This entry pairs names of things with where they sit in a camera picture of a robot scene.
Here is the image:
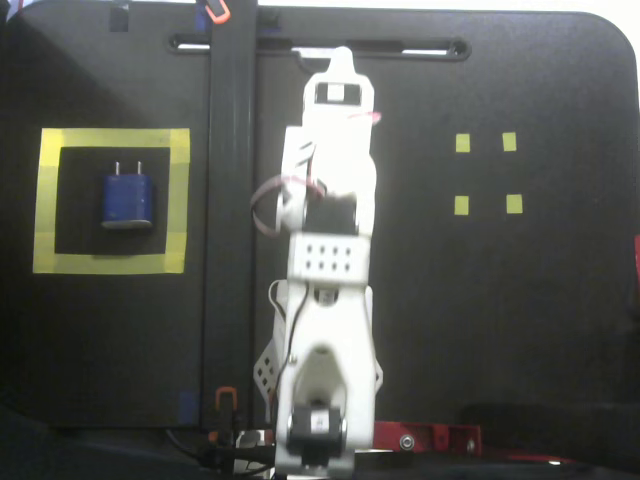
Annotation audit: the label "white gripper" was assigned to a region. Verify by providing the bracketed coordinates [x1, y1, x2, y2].
[301, 46, 377, 196]

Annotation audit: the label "blue white charger block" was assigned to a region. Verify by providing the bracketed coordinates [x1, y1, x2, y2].
[100, 159, 155, 231]

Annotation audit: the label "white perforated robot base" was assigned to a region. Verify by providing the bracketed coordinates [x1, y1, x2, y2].
[252, 339, 386, 416]

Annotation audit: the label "orange black spring clamp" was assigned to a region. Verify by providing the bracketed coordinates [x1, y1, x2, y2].
[214, 385, 239, 446]
[197, 0, 232, 25]

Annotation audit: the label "dark tape patch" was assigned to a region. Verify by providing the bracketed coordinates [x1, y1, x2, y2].
[108, 2, 130, 33]

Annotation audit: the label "yellow tape square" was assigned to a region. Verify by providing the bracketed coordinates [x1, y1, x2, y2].
[32, 127, 191, 275]

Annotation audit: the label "red white servo wires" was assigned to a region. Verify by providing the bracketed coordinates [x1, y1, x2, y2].
[249, 174, 327, 237]

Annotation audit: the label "black cable bundle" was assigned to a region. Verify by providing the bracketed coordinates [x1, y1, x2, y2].
[164, 429, 276, 476]

